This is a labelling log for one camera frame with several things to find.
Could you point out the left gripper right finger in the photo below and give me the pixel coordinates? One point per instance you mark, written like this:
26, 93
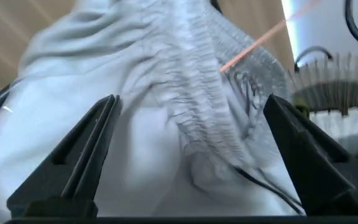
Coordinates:
322, 168

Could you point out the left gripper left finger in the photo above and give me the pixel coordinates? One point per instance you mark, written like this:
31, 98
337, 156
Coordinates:
73, 174

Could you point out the pale grey shorts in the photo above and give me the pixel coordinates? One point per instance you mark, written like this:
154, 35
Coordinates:
135, 109

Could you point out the pink clothes hanger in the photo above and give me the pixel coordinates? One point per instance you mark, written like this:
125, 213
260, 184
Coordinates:
253, 46

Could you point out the white laundry basket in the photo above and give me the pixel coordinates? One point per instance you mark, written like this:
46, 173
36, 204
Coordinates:
346, 124

